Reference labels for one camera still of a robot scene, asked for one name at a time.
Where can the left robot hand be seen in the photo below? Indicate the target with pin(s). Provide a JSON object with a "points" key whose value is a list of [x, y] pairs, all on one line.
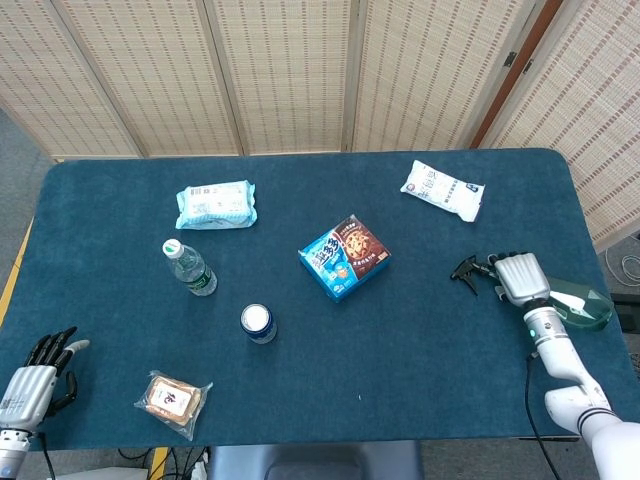
{"points": [[25, 395]]}

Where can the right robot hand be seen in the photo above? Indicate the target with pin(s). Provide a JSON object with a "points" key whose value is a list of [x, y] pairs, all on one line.
{"points": [[522, 277]]}

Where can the green spray bottle black trigger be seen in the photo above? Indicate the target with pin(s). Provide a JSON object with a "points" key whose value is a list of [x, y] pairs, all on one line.
{"points": [[580, 305]]}

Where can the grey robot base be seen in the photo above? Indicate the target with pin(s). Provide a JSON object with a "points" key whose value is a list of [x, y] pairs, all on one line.
{"points": [[310, 462]]}

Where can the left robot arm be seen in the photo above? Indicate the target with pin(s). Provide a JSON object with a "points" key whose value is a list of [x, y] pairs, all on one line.
{"points": [[12, 450]]}

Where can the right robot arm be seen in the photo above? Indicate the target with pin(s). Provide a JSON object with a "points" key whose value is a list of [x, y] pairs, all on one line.
{"points": [[565, 365]]}

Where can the clear water bottle green label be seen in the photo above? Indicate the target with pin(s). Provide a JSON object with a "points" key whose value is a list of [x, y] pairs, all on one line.
{"points": [[197, 275]]}

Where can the yellow floor tape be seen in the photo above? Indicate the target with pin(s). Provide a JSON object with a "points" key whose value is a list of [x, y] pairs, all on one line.
{"points": [[12, 280]]}

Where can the white plastic pouch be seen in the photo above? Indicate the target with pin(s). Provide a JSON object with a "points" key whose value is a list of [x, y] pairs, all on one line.
{"points": [[442, 190]]}

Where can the bread in clear bag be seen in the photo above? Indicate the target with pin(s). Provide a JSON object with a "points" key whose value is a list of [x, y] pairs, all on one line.
{"points": [[172, 402]]}

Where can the blue cookie box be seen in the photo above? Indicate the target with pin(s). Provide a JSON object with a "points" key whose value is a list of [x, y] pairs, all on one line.
{"points": [[345, 260]]}

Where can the narrow bamboo folding screen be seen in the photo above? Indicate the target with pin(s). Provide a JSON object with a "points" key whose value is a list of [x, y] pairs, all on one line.
{"points": [[590, 110]]}

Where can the blue table cloth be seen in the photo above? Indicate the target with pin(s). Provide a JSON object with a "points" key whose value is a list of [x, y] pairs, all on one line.
{"points": [[325, 370]]}

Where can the blue and white drink can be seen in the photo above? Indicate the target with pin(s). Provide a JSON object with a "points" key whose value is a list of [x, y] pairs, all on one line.
{"points": [[257, 322]]}

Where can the light blue wet wipes pack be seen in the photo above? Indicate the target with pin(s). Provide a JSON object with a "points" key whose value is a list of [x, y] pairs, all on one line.
{"points": [[215, 205]]}

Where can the wide bamboo folding screen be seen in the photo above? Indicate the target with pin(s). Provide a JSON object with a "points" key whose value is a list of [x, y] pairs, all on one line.
{"points": [[280, 75]]}

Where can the brown wooden post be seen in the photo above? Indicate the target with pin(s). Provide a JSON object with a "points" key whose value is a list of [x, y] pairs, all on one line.
{"points": [[515, 70]]}

